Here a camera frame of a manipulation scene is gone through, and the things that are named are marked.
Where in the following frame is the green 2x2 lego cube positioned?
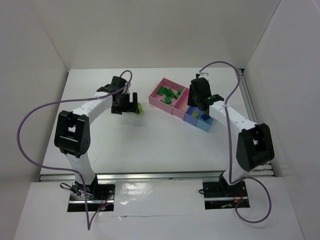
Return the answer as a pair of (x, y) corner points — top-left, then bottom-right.
(177, 89), (183, 96)

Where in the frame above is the dark blue lego brick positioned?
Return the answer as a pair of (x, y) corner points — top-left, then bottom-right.
(201, 113), (210, 122)

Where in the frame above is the green 2x4 lego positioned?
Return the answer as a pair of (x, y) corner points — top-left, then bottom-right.
(165, 88), (176, 98)

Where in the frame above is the green sloped lego piece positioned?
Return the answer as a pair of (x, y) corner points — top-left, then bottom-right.
(157, 86), (168, 96)

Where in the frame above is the green stepped lego assembly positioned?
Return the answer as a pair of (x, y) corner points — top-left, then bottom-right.
(160, 97), (172, 105)

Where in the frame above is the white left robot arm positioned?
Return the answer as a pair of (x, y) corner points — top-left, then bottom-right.
(54, 76), (140, 195)

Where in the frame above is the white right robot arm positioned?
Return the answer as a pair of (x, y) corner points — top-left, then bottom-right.
(187, 74), (275, 189)

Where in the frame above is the purple blue container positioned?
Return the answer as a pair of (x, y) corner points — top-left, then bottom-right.
(183, 106), (202, 126)

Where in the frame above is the light blue container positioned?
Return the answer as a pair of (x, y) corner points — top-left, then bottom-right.
(196, 113), (214, 132)

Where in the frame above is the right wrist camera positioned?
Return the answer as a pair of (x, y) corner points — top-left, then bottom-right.
(195, 72), (209, 78)

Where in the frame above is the aluminium front rail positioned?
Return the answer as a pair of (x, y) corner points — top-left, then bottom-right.
(39, 170), (275, 181)

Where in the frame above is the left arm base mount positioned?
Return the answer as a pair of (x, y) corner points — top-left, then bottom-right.
(60, 183), (116, 212)

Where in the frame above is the aluminium side rail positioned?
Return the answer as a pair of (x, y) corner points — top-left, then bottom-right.
(237, 68), (275, 172)

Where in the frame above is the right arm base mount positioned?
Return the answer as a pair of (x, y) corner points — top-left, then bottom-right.
(198, 181), (250, 210)

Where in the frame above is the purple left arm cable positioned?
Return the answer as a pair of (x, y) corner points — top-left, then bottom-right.
(16, 69), (133, 231)

